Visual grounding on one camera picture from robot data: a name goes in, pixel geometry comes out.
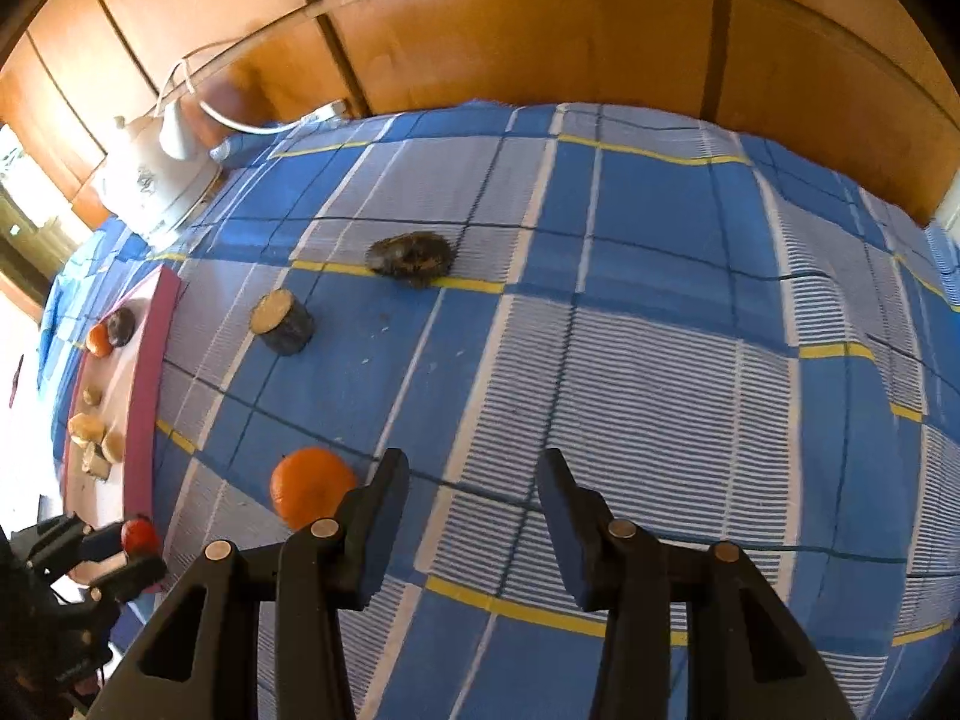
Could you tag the dark brown rough fruit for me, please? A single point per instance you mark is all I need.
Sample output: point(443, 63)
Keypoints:
point(411, 259)

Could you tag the orange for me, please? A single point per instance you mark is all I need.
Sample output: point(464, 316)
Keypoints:
point(97, 340)
point(307, 484)

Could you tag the white tray with pink rim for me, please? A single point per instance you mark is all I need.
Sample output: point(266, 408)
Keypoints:
point(101, 499)

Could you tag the blue plaid cloth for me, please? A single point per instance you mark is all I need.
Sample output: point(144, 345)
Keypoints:
point(637, 390)

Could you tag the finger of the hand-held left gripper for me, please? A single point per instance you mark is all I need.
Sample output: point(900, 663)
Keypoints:
point(127, 577)
point(64, 540)

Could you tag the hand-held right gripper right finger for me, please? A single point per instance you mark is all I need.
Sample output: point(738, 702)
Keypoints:
point(559, 540)

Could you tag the white electric kettle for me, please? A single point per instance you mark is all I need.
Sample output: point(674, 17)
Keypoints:
point(150, 187)

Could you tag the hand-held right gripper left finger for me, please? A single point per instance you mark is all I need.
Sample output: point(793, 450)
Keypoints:
point(386, 532)

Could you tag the dark cut fruit piece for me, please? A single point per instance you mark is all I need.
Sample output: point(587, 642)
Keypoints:
point(285, 326)

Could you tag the small red fruit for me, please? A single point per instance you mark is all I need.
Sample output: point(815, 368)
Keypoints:
point(139, 536)

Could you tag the dark round fruit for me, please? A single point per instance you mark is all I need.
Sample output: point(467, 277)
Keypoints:
point(121, 325)

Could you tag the wooden wardrobe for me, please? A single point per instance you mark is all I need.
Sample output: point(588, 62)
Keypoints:
point(525, 30)

